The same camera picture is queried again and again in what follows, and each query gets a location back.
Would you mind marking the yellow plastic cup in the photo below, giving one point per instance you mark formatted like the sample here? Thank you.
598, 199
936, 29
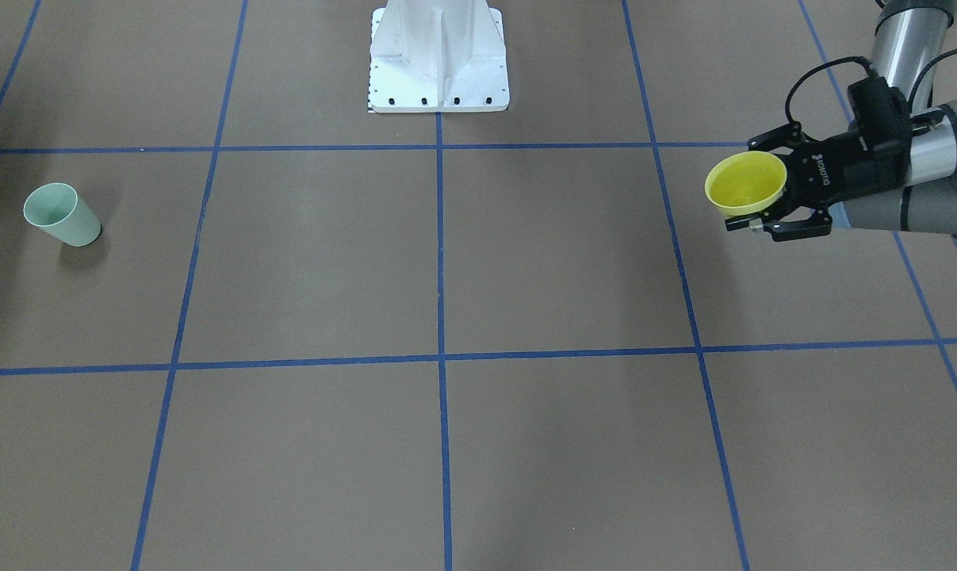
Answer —
745, 183

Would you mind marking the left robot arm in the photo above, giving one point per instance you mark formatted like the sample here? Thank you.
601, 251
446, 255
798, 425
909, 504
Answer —
908, 48

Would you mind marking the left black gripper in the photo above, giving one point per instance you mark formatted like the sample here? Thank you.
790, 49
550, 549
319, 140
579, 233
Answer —
843, 168

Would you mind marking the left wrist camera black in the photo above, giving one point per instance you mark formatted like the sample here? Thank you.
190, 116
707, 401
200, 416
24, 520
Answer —
881, 117

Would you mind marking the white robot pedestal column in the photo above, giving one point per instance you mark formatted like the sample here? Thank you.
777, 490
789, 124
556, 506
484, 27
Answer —
438, 57

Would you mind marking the green plastic cup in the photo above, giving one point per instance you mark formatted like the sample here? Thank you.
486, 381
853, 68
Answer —
58, 210

